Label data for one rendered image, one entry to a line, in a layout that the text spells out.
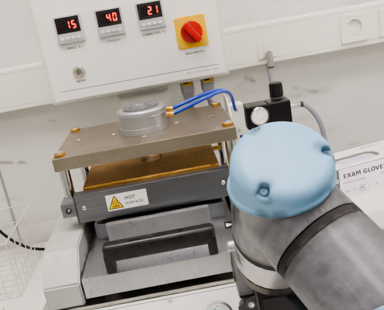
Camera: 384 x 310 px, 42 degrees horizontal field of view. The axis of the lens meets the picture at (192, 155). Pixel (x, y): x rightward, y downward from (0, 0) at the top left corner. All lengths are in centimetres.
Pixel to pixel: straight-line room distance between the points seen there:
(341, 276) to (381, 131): 115
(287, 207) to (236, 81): 99
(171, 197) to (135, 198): 5
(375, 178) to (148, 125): 65
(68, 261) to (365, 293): 47
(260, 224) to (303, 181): 5
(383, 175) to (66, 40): 78
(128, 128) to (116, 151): 6
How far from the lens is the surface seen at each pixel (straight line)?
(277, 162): 35
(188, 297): 70
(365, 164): 123
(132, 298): 71
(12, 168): 137
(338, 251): 34
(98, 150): 74
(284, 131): 36
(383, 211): 117
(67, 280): 71
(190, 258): 68
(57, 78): 94
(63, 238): 76
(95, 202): 75
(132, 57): 92
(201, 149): 82
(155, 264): 69
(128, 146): 73
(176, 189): 74
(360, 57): 141
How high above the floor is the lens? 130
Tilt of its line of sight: 17 degrees down
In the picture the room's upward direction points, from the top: 10 degrees counter-clockwise
